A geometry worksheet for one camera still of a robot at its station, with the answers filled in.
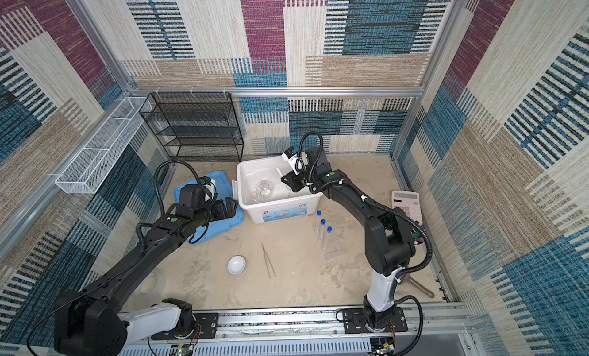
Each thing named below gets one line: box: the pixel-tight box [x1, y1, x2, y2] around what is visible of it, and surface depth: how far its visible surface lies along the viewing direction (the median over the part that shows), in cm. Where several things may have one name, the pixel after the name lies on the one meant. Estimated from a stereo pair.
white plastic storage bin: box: [232, 156, 324, 225], surface depth 96 cm
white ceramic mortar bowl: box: [227, 254, 247, 275], surface depth 87 cm
